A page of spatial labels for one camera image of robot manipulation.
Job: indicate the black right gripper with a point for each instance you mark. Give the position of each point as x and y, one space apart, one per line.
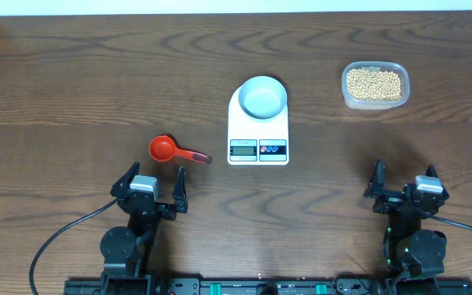
388 200

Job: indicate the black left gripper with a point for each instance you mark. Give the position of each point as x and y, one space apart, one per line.
180 206

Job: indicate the red measuring scoop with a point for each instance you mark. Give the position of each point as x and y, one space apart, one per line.
163 149

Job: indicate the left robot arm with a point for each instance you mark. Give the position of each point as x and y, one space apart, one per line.
126 249

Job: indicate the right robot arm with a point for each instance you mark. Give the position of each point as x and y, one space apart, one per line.
412 252

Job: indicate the white digital kitchen scale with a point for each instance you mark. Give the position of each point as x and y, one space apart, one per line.
256 142

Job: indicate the light blue bowl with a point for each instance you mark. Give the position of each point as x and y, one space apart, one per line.
262 97

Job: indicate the clear plastic container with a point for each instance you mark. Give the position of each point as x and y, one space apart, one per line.
353 103

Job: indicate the soybeans in container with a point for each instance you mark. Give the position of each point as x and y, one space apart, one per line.
368 85

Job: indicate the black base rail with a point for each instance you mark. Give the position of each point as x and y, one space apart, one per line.
344 284

